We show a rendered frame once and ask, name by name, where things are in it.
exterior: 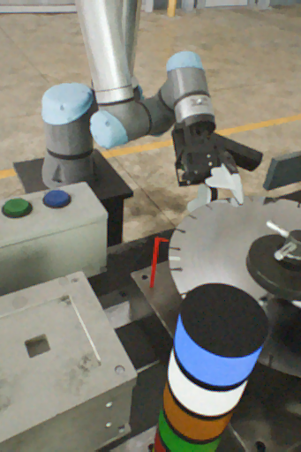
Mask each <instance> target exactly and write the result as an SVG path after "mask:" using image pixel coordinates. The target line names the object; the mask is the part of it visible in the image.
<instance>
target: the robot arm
mask: <svg viewBox="0 0 301 452"><path fill-rule="evenodd" d="M142 2H143V0H75V4H76V9H77V13H78V18H79V22H80V26H81V32H82V35H83V41H84V44H85V49H86V50H87V58H88V62H89V67H90V72H91V87H88V86H86V85H82V84H78V82H72V83H63V84H58V86H57V85H56V86H55V87H52V88H50V89H49V90H47V91H46V92H45V94H44V95H43V98H42V111H41V114H42V119H43V125H44V135H45V144H46V145H47V154H46V158H45V162H43V165H42V169H41V176H42V181H44V183H45V185H46V186H47V187H48V188H50V189H55V188H58V187H63V186H68V185H75V184H80V182H86V184H87V186H89V187H90V188H91V189H92V188H94V187H95V186H96V185H97V184H98V183H99V180H100V167H99V165H98V162H97V161H96V158H95V154H94V139H95V141H96V142H97V143H98V144H99V145H100V147H104V148H107V149H109V148H112V147H119V146H124V144H125V143H127V142H130V141H133V140H135V139H140V138H143V137H146V136H150V137H156V138H157V137H161V136H162V135H163V134H165V132H167V131H169V130H170V129H171V128H172V127H173V130H172V131H171V138H172V142H173V147H174V152H175V157H176V160H175V162H174V166H175V172H176V176H177V180H178V185H179V187H184V186H192V185H199V184H203V185H201V186H199V188H198V196H197V198H196V199H195V200H193V201H190V202H188V204H187V210H188V212H189V213H191V212H192V211H194V210H195V209H197V208H199V207H200V206H202V205H206V204H207V203H209V202H212V201H216V200H218V190H217V187H219V188H227V189H230V190H231V191H233V193H234V197H235V199H236V200H237V202H239V204H243V203H244V198H245V194H244V189H243V186H242V181H241V178H240V176H239V170H238V168H237V167H240V168H242V169H244V170H249V171H254V170H255V169H256V168H257V167H258V166H260V165H261V163H262V158H263V153H261V152H260V151H256V150H254V148H252V147H248V146H246V145H243V144H241V143H239V142H236V141H234V140H232V139H228V138H226V137H223V136H221V134H219V133H216V132H214V131H215V129H216V122H215V115H214V108H213V104H212V100H211V96H210V93H209V92H208V87H207V80H206V76H205V74H206V72H205V70H204V68H203V65H202V62H201V59H200V57H199V55H198V53H196V52H193V51H190V50H184V51H180V52H177V54H175V55H173V56H172V57H171V58H170V59H169V60H168V62H167V66H166V68H167V72H166V74H167V77H168V79H167V81H166V82H165V83H164V85H162V86H161V88H160V89H159V91H158V92H157V93H156V95H154V96H153V97H148V98H146V99H145V96H144V95H142V94H143V89H142V87H141V86H140V85H139V84H138V79H137V77H136V76H135V75H134V74H133V72H134V64H135V56H136V48H137V40H138V32H139V18H141V17H140V10H142ZM173 125H174V126H173ZM179 170H182V171H184V173H183V175H182V176H181V177H182V180H183V181H180V178H179V174H178V171H179Z"/></svg>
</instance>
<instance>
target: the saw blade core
mask: <svg viewBox="0 0 301 452"><path fill-rule="evenodd" d="M250 199H251V201H250ZM297 206H298V202H295V201H291V200H283V199H277V198H275V203H274V199H273V198H269V197H268V196H264V197H256V195H250V198H248V197H247V195H245V198H244V203H243V204H239V202H237V200H236V199H235V197H233V198H226V199H221V200H216V201H212V202H209V203H207V204H206V205H202V206H200V207H199V208H197V209H195V210H194V211H192V212H191V213H189V214H188V215H187V216H186V217H185V218H184V219H183V220H182V221H181V222H180V223H179V225H178V226H177V227H176V229H175V230H174V232H173V236H172V238H171V240H170V245H169V248H170V249H169V256H171V257H180V260H169V268H170V272H171V276H172V279H173V282H174V284H175V287H176V289H177V290H178V292H179V293H180V295H181V294H184V295H182V296H181V298H182V299H184V296H185V293H187V292H188V291H190V290H192V289H193V288H195V287H197V286H199V285H203V283H204V284H207V283H224V284H229V285H232V286H235V287H238V288H239V289H242V290H244V291H246V292H248V294H250V295H251V296H252V297H254V298H255V299H256V300H257V301H259V303H260V305H261V306H262V308H263V310H264V311H265V313H266V316H267V318H268V322H269V331H268V336H267V340H266V342H265V343H263V345H262V348H261V350H260V353H259V355H258V357H257V360H256V361H257V362H259V363H262V364H264V365H265V366H268V363H269V359H270V357H269V354H272V356H274V357H275V358H273V362H271V363H272V367H270V368H274V369H276V370H278V371H282V372H283V373H287V374H291V375H295V376H299V377H301V297H293V296H290V295H285V294H282V293H280V292H277V290H274V289H272V288H270V287H267V286H266V285H265V284H264V283H263V282H261V281H260V279H258V278H257V277H256V276H255V275H254V273H253V272H252V271H251V268H250V266H248V263H247V253H248V250H250V247H251V244H252V242H253V241H254V240H255V239H257V238H258V237H263V236H266V235H274V234H277V235H280V234H278V232H276V231H275V230H273V229H270V228H268V226H267V222H268V220H273V222H275V223H277V224H278V225H280V226H283V228H285V229H286V230H289V231H291V230H301V205H299V207H297ZM209 208H210V209H212V210H210V209H209ZM194 218H196V219H194ZM180 230H181V231H180ZM182 231H184V232H182ZM175 249H180V251H179V250H175ZM179 268H181V269H182V270H181V271H180V270H173V269H179Z"/></svg>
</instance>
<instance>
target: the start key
mask: <svg viewBox="0 0 301 452"><path fill-rule="evenodd" d="M4 210H5V213H6V214H8V215H22V214H24V213H26V212H27V211H28V210H29V204H28V202H27V201H26V200H24V199H13V200H8V201H7V202H6V203H5V204H4Z"/></svg>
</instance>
